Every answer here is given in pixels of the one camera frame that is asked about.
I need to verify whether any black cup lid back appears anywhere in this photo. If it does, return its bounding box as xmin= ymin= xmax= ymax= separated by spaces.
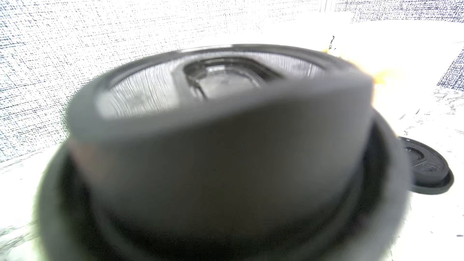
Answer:
xmin=398 ymin=137 xmax=454 ymax=195

